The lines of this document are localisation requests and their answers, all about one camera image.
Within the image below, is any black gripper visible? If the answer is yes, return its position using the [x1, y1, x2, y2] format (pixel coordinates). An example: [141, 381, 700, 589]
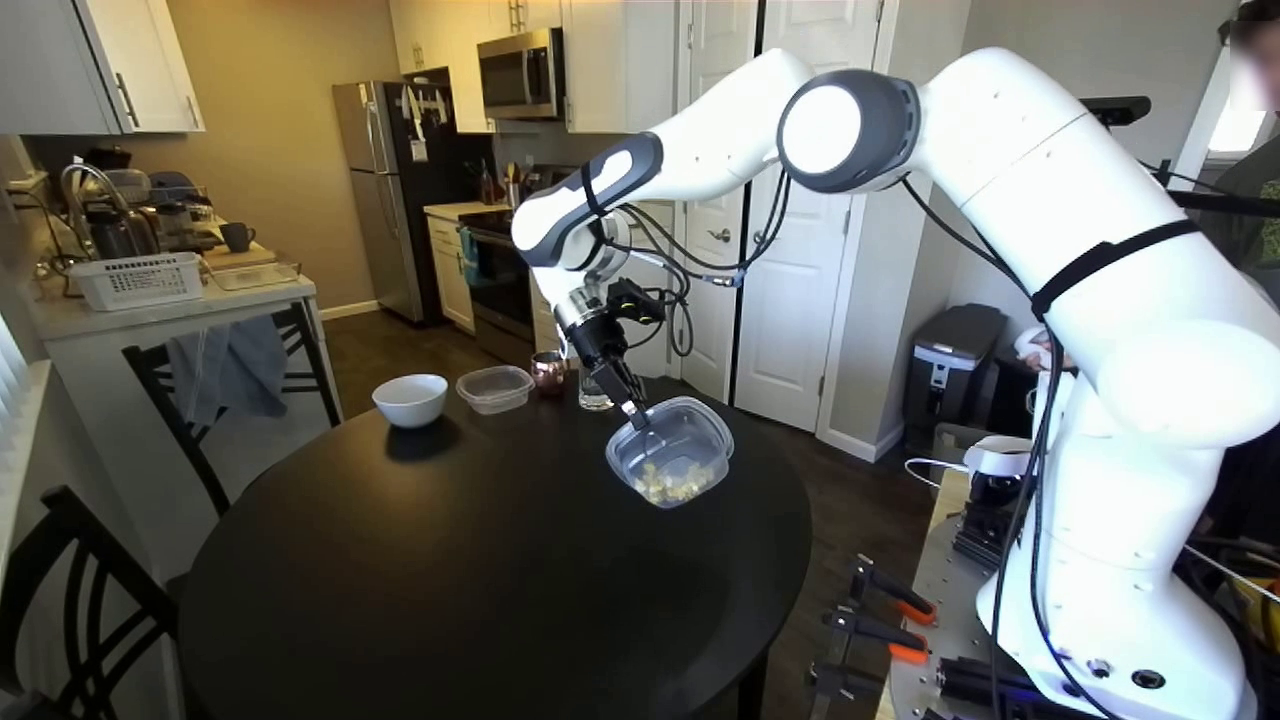
[547, 282, 666, 440]

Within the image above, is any clear lunch box with candy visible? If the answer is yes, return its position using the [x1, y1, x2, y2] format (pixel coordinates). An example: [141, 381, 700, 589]
[599, 393, 738, 512]

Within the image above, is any yellow candy pile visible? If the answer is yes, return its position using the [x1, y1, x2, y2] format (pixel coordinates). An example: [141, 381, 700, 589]
[630, 453, 721, 507]

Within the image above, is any clear glass mug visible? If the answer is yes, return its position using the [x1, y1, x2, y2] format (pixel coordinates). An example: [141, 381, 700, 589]
[532, 347, 621, 416]

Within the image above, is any empty clear plastic container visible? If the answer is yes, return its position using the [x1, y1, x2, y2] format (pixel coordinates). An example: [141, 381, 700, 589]
[450, 359, 534, 419]

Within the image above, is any black kitchen stove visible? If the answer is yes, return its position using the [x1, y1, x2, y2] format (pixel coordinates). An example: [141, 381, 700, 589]
[454, 211, 538, 367]

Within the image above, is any white panel door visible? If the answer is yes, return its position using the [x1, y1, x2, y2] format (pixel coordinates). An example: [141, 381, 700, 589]
[732, 0, 936, 440]

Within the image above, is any white ceramic bowl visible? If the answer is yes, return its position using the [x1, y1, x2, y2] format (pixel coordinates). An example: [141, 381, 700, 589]
[369, 367, 450, 433]

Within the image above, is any black orange-tipped clamp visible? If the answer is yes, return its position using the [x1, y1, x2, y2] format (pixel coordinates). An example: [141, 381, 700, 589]
[821, 598, 931, 671]
[849, 549, 938, 632]

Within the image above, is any black trash can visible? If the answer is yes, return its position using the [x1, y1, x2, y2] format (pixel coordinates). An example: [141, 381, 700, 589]
[902, 299, 1015, 460]

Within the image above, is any stainless steel refrigerator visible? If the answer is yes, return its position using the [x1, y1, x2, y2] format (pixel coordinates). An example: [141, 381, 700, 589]
[331, 67, 465, 329]

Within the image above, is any robot mounting table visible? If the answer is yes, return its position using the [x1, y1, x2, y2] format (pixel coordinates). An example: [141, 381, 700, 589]
[871, 460, 1072, 720]

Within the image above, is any stainless over-range microwave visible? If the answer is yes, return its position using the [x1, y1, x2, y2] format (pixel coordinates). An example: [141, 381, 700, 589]
[471, 24, 569, 123]

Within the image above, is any black cylinder white cap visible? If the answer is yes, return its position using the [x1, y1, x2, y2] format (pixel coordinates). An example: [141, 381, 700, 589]
[949, 433, 1046, 575]

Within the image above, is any blue-grey cloth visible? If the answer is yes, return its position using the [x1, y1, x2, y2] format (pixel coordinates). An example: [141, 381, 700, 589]
[168, 314, 290, 427]

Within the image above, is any black chair with cloth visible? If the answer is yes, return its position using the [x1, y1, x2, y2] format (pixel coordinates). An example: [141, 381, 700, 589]
[121, 299, 348, 518]

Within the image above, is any white plastic basket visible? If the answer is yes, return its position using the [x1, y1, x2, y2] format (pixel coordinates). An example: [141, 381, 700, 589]
[62, 246, 206, 314]

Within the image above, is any white kitchen counter cabinet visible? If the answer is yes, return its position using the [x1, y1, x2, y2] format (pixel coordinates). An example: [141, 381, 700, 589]
[19, 234, 335, 562]

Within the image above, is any black wooden chair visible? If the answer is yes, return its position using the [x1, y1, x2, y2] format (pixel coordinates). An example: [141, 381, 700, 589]
[0, 482, 182, 720]

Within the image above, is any white upper cabinet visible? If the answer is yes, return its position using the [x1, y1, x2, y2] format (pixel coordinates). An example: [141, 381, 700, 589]
[0, 0, 206, 141]

